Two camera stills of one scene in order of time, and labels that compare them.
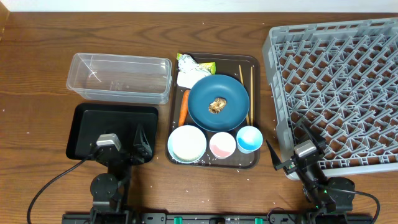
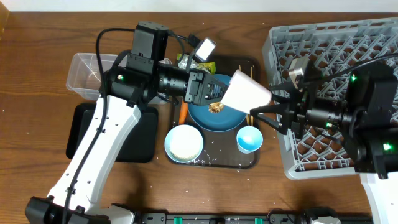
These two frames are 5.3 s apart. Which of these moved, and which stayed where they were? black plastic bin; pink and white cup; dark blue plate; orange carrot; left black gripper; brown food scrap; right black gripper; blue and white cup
Moved: pink and white cup; right black gripper; left black gripper
Stayed: blue and white cup; black plastic bin; orange carrot; brown food scrap; dark blue plate
